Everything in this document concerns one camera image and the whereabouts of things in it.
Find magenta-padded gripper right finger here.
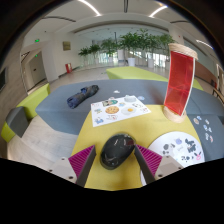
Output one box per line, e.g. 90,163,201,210
133,143,184,185

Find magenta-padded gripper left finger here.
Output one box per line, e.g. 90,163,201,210
48,144,97,188

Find black computer mouse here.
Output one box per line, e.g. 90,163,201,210
99,133,137,171

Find round white printed mouse pad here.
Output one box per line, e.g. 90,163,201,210
139,130,206,186

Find long grey upholstered bench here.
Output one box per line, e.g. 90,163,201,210
35,78,169,136

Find white sticker sheet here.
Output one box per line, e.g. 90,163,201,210
90,95,152,128

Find group of small stickers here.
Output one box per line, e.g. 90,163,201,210
193,115,215,144

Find small dark grey ottoman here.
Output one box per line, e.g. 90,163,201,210
5,106,30,138

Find lime green upholstered seat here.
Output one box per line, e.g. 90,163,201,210
0,83,52,144

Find red panelled cylinder stand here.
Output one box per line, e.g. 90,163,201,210
162,42,199,124

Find lime green upholstered bench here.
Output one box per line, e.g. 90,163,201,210
191,77,204,92
105,65,169,83

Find red fire extinguisher box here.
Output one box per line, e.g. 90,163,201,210
64,62,73,74

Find grey door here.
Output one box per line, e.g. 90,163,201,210
28,51,48,86

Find row of potted plants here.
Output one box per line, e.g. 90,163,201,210
78,28,176,68

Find ceiling strip lights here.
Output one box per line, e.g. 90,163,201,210
78,0,214,51

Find black wall screen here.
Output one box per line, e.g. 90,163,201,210
0,68,7,93

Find brass wall plaque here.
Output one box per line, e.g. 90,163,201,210
62,40,72,52

